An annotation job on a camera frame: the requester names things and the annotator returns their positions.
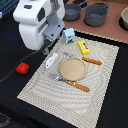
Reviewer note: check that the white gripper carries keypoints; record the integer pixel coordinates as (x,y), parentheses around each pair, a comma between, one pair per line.
(40,21)

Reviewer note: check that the small white milk carton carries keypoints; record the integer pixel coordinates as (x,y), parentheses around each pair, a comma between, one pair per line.
(68,35)

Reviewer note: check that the red toy tomato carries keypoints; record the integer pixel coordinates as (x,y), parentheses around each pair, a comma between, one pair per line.
(23,68)

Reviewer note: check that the yellow toy box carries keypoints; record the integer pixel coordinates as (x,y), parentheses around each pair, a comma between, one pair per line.
(83,47)

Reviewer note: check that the white toy fish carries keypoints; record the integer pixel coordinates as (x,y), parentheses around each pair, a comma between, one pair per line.
(51,60)

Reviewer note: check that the blue striped cloth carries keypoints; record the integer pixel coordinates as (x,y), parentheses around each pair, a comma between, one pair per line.
(7,5)

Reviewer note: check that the round wooden plate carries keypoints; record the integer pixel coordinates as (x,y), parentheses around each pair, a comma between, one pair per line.
(73,69)

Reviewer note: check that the white woven placemat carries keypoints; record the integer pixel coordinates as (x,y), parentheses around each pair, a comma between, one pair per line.
(68,103)

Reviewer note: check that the brown wooden board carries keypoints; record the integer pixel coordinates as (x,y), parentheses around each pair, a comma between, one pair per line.
(110,29)

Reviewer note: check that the beige bowl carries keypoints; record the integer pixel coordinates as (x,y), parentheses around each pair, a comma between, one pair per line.
(124,16)

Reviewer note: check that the grey pan with handle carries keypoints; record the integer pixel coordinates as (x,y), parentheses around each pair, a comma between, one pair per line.
(73,10)

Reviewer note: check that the grey pot with handles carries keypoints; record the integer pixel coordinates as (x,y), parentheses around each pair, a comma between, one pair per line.
(95,15)

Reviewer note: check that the knife with wooden handle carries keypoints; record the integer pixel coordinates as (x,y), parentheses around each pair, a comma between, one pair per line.
(83,58)

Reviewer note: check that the fork with wooden handle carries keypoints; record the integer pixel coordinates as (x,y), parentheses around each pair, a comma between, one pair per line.
(74,84)

